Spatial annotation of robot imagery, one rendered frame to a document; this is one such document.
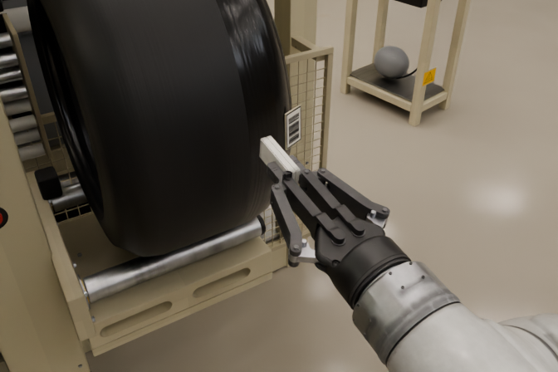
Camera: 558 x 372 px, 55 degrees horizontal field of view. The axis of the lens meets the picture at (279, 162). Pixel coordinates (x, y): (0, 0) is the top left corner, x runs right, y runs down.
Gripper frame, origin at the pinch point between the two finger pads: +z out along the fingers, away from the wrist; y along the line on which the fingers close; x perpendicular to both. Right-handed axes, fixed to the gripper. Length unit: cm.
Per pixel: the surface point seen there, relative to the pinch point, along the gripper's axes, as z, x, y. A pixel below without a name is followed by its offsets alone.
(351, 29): 185, 107, -171
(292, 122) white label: 11.6, 5.1, -9.7
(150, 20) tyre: 20.1, -10.5, 7.7
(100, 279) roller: 19.1, 33.8, 20.5
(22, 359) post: 23, 53, 36
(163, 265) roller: 17.7, 34.7, 9.9
